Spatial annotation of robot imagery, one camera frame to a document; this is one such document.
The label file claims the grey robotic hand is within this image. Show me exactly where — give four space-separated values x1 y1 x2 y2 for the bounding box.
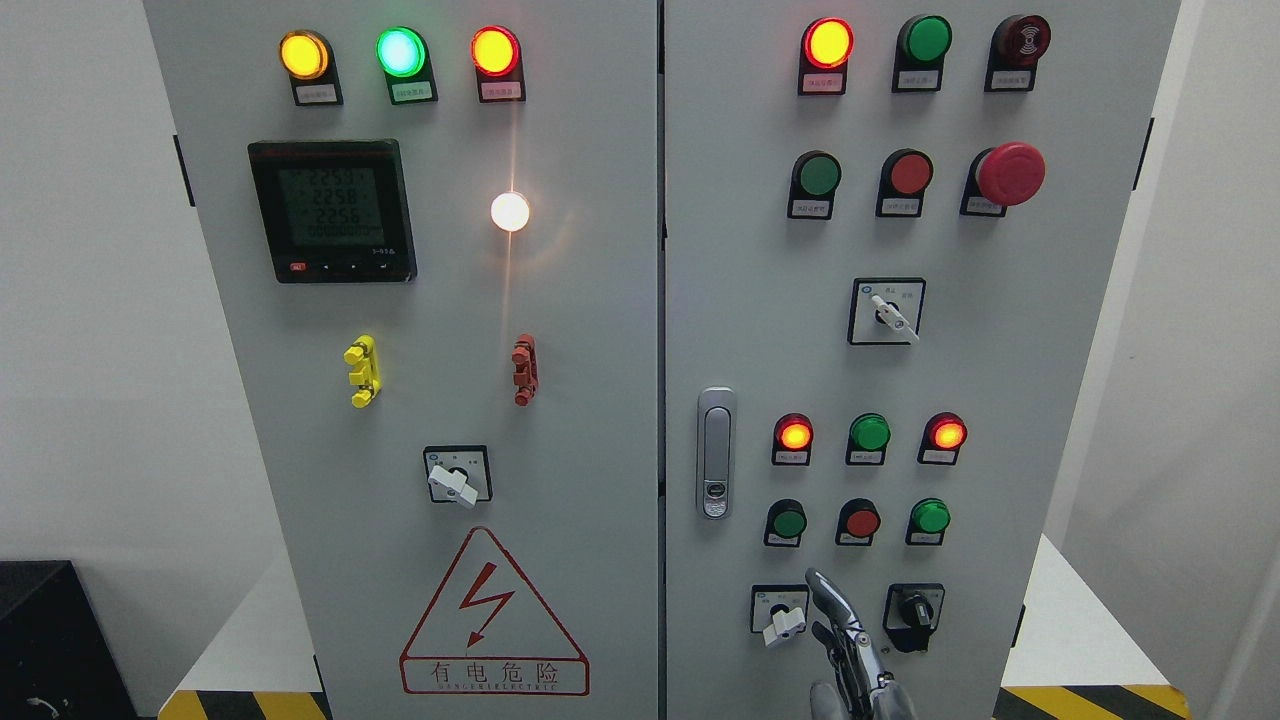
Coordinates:
805 568 916 719

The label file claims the silver door handle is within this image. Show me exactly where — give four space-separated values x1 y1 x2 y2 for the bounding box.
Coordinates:
695 387 737 519

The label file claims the right cabinet door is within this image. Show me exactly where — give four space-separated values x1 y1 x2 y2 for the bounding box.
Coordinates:
664 1 1180 719

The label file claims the cabinet door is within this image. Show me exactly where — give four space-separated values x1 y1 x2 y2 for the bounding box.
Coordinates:
664 1 1180 719
143 1 660 719

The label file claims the left cabinet door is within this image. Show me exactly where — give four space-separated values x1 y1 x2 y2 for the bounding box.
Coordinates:
143 1 660 719

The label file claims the green push button lower right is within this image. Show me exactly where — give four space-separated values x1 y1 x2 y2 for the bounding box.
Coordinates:
905 497 954 546

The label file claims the green push button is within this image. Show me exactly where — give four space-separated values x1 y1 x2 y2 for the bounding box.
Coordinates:
905 497 954 546
786 150 842 220
763 498 808 547

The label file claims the green push button lower left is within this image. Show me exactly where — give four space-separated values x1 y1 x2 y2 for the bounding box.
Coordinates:
763 498 808 547

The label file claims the green light middle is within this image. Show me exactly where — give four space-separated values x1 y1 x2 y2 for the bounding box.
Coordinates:
845 413 892 466

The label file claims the red lit light middle left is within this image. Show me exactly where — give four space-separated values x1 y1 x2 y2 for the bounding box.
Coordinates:
771 413 814 466

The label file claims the red lit light middle right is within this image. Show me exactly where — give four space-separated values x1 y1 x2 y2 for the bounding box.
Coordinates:
916 413 968 466

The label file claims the red electric danger sign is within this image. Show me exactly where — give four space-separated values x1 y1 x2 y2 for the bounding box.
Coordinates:
399 527 590 696

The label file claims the red terminal clip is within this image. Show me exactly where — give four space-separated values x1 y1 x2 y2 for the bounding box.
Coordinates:
511 333 539 407

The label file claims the green push button upper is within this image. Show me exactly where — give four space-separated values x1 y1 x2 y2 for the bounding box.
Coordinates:
786 150 842 220

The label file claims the red push button upper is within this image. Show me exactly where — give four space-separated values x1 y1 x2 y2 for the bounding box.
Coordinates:
876 149 934 218

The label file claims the red emergency stop button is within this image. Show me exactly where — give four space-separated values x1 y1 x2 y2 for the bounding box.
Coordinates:
959 141 1046 218

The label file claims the yellow terminal clip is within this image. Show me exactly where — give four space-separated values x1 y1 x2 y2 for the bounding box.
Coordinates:
343 334 381 409

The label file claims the white lit indicator light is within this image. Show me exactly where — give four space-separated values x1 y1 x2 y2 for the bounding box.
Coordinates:
490 191 531 233

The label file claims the red lit light top right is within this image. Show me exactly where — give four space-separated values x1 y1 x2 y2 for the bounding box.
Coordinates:
797 15 855 97

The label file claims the green light top right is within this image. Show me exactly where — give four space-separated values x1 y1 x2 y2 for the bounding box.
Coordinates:
891 14 954 94

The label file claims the dark red buzzer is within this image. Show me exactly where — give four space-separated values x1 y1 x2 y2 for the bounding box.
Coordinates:
984 14 1052 94

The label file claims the black digital power meter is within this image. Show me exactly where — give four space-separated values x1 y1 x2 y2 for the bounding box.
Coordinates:
247 138 417 284

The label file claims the red lit indicator light left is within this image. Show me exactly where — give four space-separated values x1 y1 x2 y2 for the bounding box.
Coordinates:
470 26 526 102

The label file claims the green lit indicator light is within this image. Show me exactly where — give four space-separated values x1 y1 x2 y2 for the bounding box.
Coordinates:
375 26 438 105

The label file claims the black box lower left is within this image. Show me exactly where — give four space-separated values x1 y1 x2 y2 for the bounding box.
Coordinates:
1 560 136 719

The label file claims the yellow indicator light top left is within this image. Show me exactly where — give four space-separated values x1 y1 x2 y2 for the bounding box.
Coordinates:
278 29 343 108

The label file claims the black knob selector switch bottom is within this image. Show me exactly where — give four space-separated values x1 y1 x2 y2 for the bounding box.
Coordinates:
882 583 945 653

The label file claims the white knob selector switch bottom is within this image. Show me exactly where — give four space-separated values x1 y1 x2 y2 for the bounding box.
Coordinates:
750 584 810 648

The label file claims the upper right selector switch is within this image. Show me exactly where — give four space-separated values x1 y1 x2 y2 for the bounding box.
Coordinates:
847 277 925 345

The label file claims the left door selector switch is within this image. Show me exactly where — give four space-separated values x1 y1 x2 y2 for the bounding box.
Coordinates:
422 445 492 509

